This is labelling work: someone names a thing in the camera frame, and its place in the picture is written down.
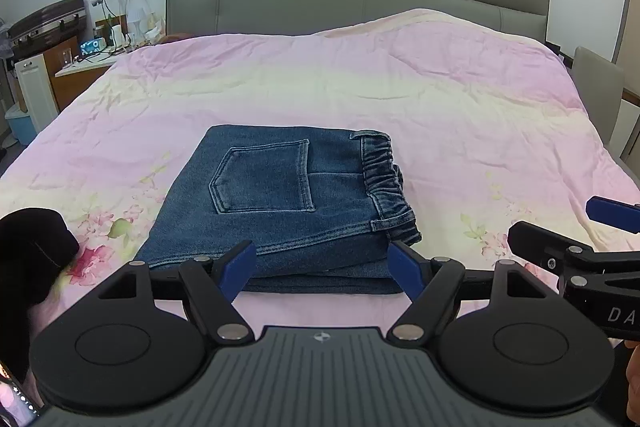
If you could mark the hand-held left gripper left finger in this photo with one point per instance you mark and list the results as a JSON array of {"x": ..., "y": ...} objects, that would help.
[{"x": 241, "y": 269}]

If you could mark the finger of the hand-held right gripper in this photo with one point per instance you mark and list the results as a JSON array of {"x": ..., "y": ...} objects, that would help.
[
  {"x": 537, "y": 244},
  {"x": 612, "y": 213}
]

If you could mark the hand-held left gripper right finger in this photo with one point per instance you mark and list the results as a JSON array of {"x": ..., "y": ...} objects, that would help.
[{"x": 404, "y": 272}]

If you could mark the blue denim pants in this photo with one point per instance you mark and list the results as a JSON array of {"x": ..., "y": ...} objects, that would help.
[{"x": 260, "y": 177}]

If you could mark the person's right hand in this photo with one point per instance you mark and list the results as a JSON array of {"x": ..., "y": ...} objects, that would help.
[{"x": 634, "y": 374}]

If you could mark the grey upholstered chair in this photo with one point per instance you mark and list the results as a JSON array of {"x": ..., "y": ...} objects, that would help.
[{"x": 595, "y": 92}]

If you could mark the pink floral duvet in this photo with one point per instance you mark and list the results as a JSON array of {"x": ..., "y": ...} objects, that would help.
[{"x": 350, "y": 82}]

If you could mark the black cloth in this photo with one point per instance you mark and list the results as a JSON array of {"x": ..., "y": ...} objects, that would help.
[{"x": 30, "y": 247}]

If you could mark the wooden nightstand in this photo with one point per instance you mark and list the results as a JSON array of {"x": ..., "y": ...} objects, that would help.
[{"x": 75, "y": 82}]

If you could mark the smartphone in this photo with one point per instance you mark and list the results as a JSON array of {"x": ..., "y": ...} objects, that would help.
[{"x": 12, "y": 399}]

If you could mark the blue plastic bin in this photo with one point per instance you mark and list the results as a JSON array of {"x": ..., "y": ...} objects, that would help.
[{"x": 20, "y": 127}]

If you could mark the white table lamp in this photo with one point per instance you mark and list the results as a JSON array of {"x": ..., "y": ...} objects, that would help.
[{"x": 136, "y": 24}]

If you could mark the teal box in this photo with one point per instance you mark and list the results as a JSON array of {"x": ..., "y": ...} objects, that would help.
[{"x": 92, "y": 47}]

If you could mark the white cabinet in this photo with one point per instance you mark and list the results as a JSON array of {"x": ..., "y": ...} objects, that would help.
[{"x": 36, "y": 92}]

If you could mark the clear drinking glass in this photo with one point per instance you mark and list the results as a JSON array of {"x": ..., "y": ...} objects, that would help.
[{"x": 67, "y": 57}]

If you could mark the dark brown suitcase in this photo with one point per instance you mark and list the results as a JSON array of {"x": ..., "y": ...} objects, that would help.
[{"x": 47, "y": 24}]

